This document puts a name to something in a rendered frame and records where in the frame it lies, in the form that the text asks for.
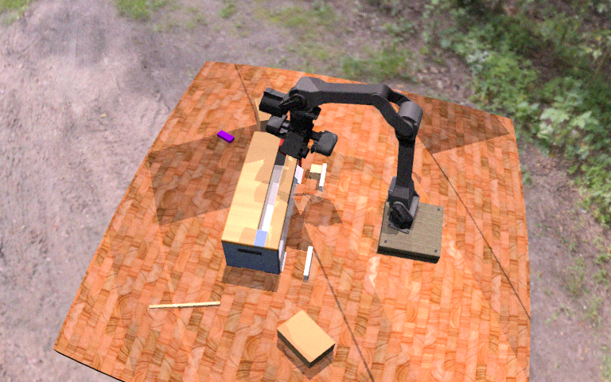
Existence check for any purple rectangular block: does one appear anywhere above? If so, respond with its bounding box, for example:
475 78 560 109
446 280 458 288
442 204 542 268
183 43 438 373
217 131 234 144

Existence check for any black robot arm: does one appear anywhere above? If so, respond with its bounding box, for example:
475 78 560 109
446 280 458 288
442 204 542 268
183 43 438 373
259 76 423 234

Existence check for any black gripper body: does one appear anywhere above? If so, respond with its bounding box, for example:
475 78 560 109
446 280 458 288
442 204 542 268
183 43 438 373
265 115 338 157

